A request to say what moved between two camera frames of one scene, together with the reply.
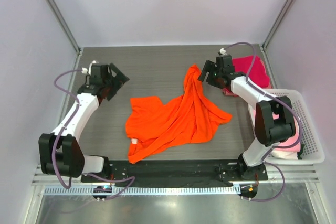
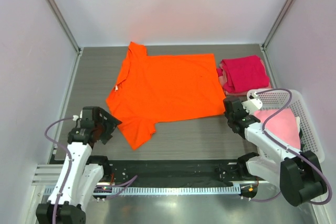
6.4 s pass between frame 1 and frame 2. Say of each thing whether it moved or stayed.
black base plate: stayed
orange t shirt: moved
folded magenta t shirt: stayed
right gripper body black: moved
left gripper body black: moved
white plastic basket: stayed
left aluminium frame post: stayed
